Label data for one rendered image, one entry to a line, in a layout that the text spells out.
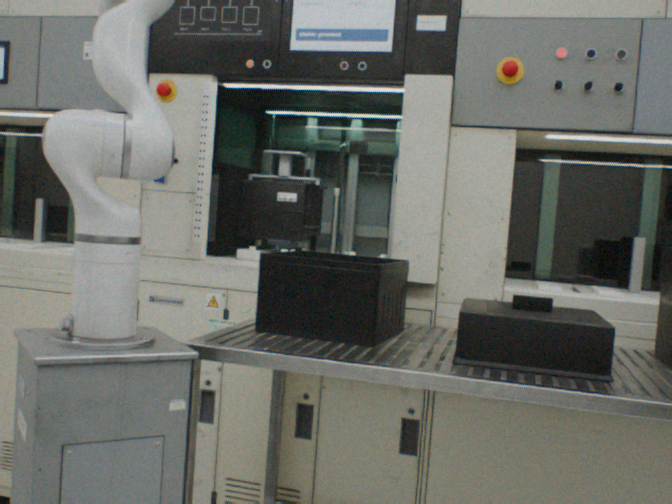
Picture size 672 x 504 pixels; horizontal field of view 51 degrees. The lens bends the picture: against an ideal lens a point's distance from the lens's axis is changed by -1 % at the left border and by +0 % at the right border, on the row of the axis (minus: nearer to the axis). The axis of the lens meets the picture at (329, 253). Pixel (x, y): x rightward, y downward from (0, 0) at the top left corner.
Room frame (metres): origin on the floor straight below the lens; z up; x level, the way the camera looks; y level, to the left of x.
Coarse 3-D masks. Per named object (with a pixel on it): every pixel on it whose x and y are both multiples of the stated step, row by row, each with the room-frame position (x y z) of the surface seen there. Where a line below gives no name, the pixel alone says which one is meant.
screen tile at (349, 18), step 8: (384, 0) 1.90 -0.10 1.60; (352, 8) 1.92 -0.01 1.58; (360, 8) 1.91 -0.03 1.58; (368, 8) 1.91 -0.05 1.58; (376, 8) 1.90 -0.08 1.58; (384, 8) 1.90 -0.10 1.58; (352, 16) 1.92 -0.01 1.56; (360, 16) 1.91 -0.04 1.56; (368, 16) 1.91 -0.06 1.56; (376, 16) 1.90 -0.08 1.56; (384, 16) 1.90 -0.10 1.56
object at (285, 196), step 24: (288, 168) 2.26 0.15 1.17; (264, 192) 2.18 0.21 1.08; (288, 192) 2.16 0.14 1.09; (312, 192) 2.21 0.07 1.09; (240, 216) 2.20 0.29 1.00; (264, 216) 2.18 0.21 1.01; (288, 216) 2.16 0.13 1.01; (312, 216) 2.24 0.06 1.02; (264, 240) 2.38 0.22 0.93; (312, 240) 2.34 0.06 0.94
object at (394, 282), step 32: (288, 256) 1.51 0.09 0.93; (320, 256) 1.78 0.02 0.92; (352, 256) 1.75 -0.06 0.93; (288, 288) 1.51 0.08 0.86; (320, 288) 1.48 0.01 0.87; (352, 288) 1.46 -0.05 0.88; (384, 288) 1.49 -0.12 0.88; (256, 320) 1.53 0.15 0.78; (288, 320) 1.51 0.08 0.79; (320, 320) 1.48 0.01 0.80; (352, 320) 1.46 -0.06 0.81; (384, 320) 1.51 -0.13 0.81
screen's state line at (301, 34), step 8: (296, 32) 1.95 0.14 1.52; (304, 32) 1.95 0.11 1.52; (312, 32) 1.94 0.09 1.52; (320, 32) 1.94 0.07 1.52; (328, 32) 1.93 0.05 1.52; (336, 32) 1.93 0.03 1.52; (344, 32) 1.92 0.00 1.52; (352, 32) 1.92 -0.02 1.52; (360, 32) 1.91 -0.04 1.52; (368, 32) 1.91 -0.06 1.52; (376, 32) 1.90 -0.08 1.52; (384, 32) 1.90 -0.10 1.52; (296, 40) 1.95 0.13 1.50; (304, 40) 1.95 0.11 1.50; (312, 40) 1.94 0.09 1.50; (320, 40) 1.94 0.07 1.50; (328, 40) 1.93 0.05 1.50; (336, 40) 1.93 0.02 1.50; (344, 40) 1.92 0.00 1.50; (352, 40) 1.92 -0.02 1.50; (360, 40) 1.91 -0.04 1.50; (368, 40) 1.91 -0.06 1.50; (376, 40) 1.90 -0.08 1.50; (384, 40) 1.89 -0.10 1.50
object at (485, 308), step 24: (480, 312) 1.35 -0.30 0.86; (504, 312) 1.38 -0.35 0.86; (528, 312) 1.41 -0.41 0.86; (552, 312) 1.44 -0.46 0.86; (576, 312) 1.48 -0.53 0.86; (480, 336) 1.33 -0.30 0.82; (504, 336) 1.32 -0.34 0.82; (528, 336) 1.31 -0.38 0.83; (552, 336) 1.30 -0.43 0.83; (576, 336) 1.30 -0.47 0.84; (600, 336) 1.29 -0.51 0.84; (456, 360) 1.34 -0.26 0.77; (480, 360) 1.33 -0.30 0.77; (504, 360) 1.32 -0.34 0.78; (528, 360) 1.31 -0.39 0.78; (552, 360) 1.30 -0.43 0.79; (576, 360) 1.29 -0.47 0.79; (600, 360) 1.28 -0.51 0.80
